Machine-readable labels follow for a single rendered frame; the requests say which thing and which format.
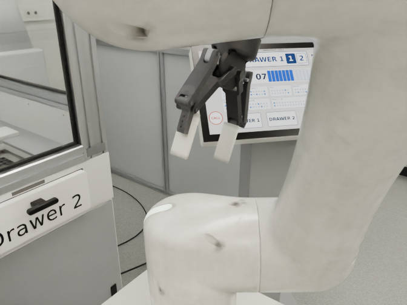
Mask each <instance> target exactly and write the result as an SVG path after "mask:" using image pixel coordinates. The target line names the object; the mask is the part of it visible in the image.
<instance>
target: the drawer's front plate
mask: <svg viewBox="0 0 407 305"><path fill-rule="evenodd" d="M76 194H79V195H80V196H81V198H80V200H79V202H78V204H77V206H78V205H80V204H82V205H81V206H80V207H78V208H76V209H74V206H75V204H76V203H77V201H78V199H79V197H78V196H75V197H74V198H72V197H73V196H74V195H76ZM53 197H56V198H58V199H59V201H58V203H57V204H55V205H53V206H50V207H48V208H46V209H44V210H42V211H39V212H37V213H35V214H33V215H28V214H27V209H29V208H32V207H31V204H30V203H31V202H32V201H35V200H37V199H39V198H42V199H44V200H46V201H47V200H49V199H51V198H53ZM63 204H65V205H64V206H63V207H62V209H61V210H62V216H61V214H60V210H59V206H62V205H63ZM90 207H91V200H90V192H89V187H88V179H87V173H86V172H85V171H83V170H78V171H76V172H74V173H71V174H69V175H67V176H65V177H62V178H60V179H57V180H55V181H53V182H50V183H48V184H46V185H43V186H40V187H38V188H36V189H34V190H31V191H29V192H26V193H24V194H22V195H19V196H17V197H15V198H12V199H10V200H7V201H6V202H3V203H0V233H1V234H2V235H3V237H4V242H3V244H2V245H1V246H0V255H1V254H3V253H4V252H7V251H9V250H11V249H13V248H14V247H16V246H18V245H20V244H22V243H24V242H26V241H27V240H29V239H31V238H33V237H35V236H37V235H39V234H41V233H43V232H45V231H47V230H49V229H51V228H52V227H54V226H56V225H58V224H60V223H62V222H64V221H66V220H68V219H69V218H72V217H74V216H75V215H77V214H79V213H81V212H83V211H85V210H87V209H89V208H90ZM52 209H55V210H56V212H57V213H56V214H54V215H52V216H50V219H53V218H55V217H56V216H57V218H56V219H54V220H52V221H50V220H48V218H47V214H48V212H49V211H50V210H52ZM42 214H43V215H44V222H43V225H42V226H41V225H40V224H39V222H38V220H37V226H36V229H34V228H33V226H32V225H31V223H30V222H29V221H30V220H31V221H32V222H33V224H34V226H35V218H36V217H38V218H39V220H40V222H42ZM21 224H26V226H27V230H28V233H25V234H24V235H23V236H18V231H19V230H20V229H22V228H24V227H25V226H20V227H19V228H17V227H18V226H19V225H21ZM13 228H14V230H12V231H11V233H10V237H11V241H10V242H9V239H8V235H7V231H10V230H11V229H13Z"/></svg>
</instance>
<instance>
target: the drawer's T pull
mask: <svg viewBox="0 0 407 305"><path fill-rule="evenodd" d="M58 201H59V199H58V198H56V197H53V198H51V199H49V200H47V201H46V200H44V199H42V198H39V199H37V200H35V201H32V202H31V203H30V204H31V207H32V208H29V209H27V214H28V215H33V214H35V213H37V212H39V211H42V210H44V209H46V208H48V207H50V206H53V205H55V204H57V203H58Z"/></svg>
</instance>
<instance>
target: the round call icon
mask: <svg viewBox="0 0 407 305"><path fill-rule="evenodd" d="M207 112H208V120H209V125H210V126H211V125H223V123H224V121H223V112H222V111H207Z"/></svg>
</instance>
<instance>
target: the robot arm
mask: <svg viewBox="0 0 407 305"><path fill-rule="evenodd" d="M53 1H54V2H55V4H56V5H57V6H58V7H59V8H60V9H61V10H62V12H63V13H64V14H65V15H66V16H67V17H68V18H69V19H71V20H72V21H73V22H74V23H75V24H76V25H77V26H79V27H80V28H81V29H83V30H84V31H86V32H87V33H89V34H90V35H92V36H94V37H96V38H98V39H99V40H101V41H104V42H106V43H108V44H111V45H114V46H117V47H121V48H125V49H129V50H137V51H159V50H168V49H174V48H183V47H192V46H198V45H207V44H211V48H204V49H203V50H202V54H201V56H200V59H199V61H198V63H197V64H196V66H195V67H194V69H193V70H192V72H191V74H190V75H189V77H188V78H187V80H186V81H185V83H184V84H183V86H182V88H181V89H180V90H179V92H178V94H177V95H176V97H175V99H174V102H175V103H176V108H177V109H180V110H182V112H181V115H180V118H179V122H178V125H177V130H176V134H175V137H174V140H173V144H172V147H171V151H170V154H172V155H174V156H177V157H180V158H182V159H185V160H186V159H188V156H189V153H190V149H191V146H192V142H193V139H194V135H195V133H196V129H197V125H198V123H199V119H200V114H198V113H197V112H198V111H199V110H200V109H201V107H202V106H203V105H204V104H205V102H206V101H207V100H208V99H209V98H210V97H211V96H212V95H213V94H214V92H215V91H216V90H217V89H218V88H219V87H221V88H222V90H223V92H224V93H225V99H226V107H227V122H224V123H223V127H222V130H221V134H220V137H219V141H218V143H217V147H216V151H215V153H214V157H213V158H214V159H216V160H219V161H221V162H225V163H229V160H230V157H231V153H232V150H233V146H234V143H235V141H236V137H237V133H238V130H239V127H241V128H245V125H246V124H247V119H248V106H249V99H250V86H251V81H252V78H253V72H252V71H246V70H245V68H246V63H247V62H249V61H250V62H252V61H254V60H255V59H256V57H257V54H258V51H259V47H260V43H261V39H263V38H309V39H310V40H312V42H313V44H314V50H313V58H312V63H311V71H310V76H309V83H308V90H307V95H306V101H305V107H304V111H303V116H302V122H301V125H300V130H299V135H298V138H297V143H296V147H295V150H294V154H293V158H292V161H291V164H290V168H289V170H288V173H287V176H286V179H285V182H284V184H283V187H282V190H281V192H280V194H279V197H256V198H246V197H230V196H224V195H214V194H204V193H184V194H177V195H172V196H170V197H167V198H165V199H163V200H161V201H159V202H158V203H156V204H155V205H154V206H153V207H152V208H151V209H150V210H149V212H148V213H147V215H146V217H145V220H144V227H143V230H144V244H145V256H146V262H147V273H148V284H149V290H150V299H151V305H236V294H237V293H254V292H322V291H325V290H329V289H332V288H334V287H336V286H337V285H339V284H340V283H341V282H343V281H344V280H345V279H346V278H347V276H348V275H349V274H350V273H351V271H352V269H353V267H354V265H355V263H356V259H357V256H358V253H359V250H360V247H361V245H362V241H363V239H364V236H365V234H366V231H367V229H368V227H369V225H370V223H371V221H372V219H373V217H374V215H375V213H376V211H377V210H378V208H379V206H380V204H381V202H382V201H383V199H384V198H385V195H386V194H387V192H388V191H389V189H390V187H391V186H392V184H393V183H394V181H395V180H396V178H397V177H398V175H399V174H400V172H401V171H402V169H403V168H404V167H405V165H406V164H407V0H53ZM243 83H244V84H243ZM185 96H187V97H185Z"/></svg>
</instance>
